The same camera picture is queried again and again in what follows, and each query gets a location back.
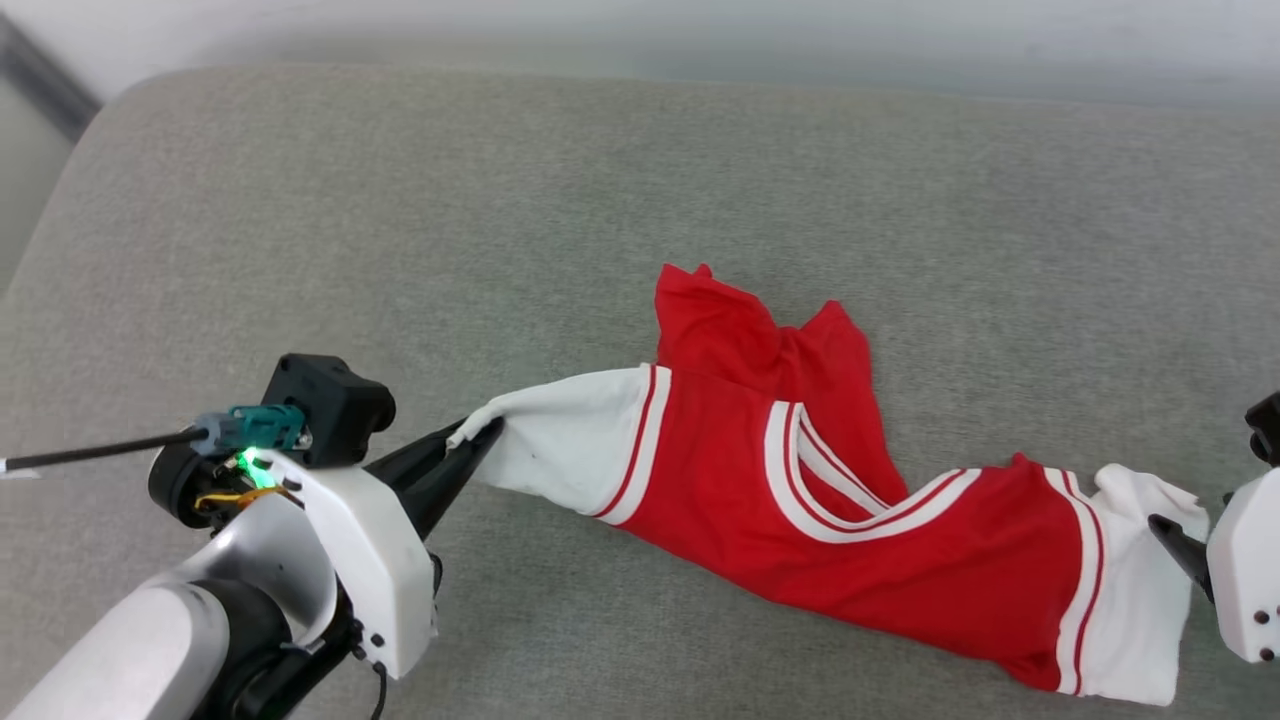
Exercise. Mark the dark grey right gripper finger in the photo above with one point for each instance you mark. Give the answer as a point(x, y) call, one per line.
point(1185, 555)

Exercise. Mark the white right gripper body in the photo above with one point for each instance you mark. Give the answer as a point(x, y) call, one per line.
point(1250, 570)

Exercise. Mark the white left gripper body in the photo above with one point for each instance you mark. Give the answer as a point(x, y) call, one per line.
point(370, 560)

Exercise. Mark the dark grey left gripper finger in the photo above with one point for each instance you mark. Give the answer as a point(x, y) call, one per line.
point(425, 448)
point(455, 475)

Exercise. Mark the red and white basketball jersey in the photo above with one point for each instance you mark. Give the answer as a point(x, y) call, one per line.
point(850, 480)

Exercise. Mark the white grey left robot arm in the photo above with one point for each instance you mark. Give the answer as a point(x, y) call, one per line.
point(150, 640)

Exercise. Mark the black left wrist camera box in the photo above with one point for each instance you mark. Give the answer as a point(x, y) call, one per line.
point(330, 400)

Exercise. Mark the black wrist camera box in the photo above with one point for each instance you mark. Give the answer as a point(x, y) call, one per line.
point(1265, 430)
point(330, 400)

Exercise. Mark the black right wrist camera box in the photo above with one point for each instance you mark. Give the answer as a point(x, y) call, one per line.
point(1265, 430)

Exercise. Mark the dark grey wall strip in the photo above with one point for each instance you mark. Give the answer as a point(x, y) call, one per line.
point(45, 75)

